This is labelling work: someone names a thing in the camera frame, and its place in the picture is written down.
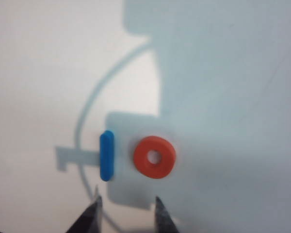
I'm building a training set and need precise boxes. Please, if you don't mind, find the orange letter o magnet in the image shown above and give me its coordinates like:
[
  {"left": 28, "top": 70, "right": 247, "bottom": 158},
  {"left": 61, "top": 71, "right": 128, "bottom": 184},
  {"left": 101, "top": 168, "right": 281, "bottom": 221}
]
[{"left": 133, "top": 135, "right": 178, "bottom": 180}]

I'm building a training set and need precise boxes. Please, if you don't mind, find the blue letter l magnet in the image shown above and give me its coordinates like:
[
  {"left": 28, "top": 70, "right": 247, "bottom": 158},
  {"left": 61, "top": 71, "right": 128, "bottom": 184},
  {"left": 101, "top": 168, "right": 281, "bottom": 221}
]
[{"left": 99, "top": 130, "right": 115, "bottom": 183}]

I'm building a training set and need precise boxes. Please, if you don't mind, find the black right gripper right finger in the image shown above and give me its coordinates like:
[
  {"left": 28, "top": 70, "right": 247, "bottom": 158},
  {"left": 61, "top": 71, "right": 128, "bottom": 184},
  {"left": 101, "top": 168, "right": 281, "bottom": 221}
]
[{"left": 155, "top": 196, "right": 181, "bottom": 233}]

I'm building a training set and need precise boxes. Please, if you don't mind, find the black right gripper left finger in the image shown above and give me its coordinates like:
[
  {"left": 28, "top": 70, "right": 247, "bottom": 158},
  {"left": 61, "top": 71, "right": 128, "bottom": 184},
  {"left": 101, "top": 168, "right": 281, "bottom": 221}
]
[{"left": 65, "top": 185, "right": 104, "bottom": 233}]

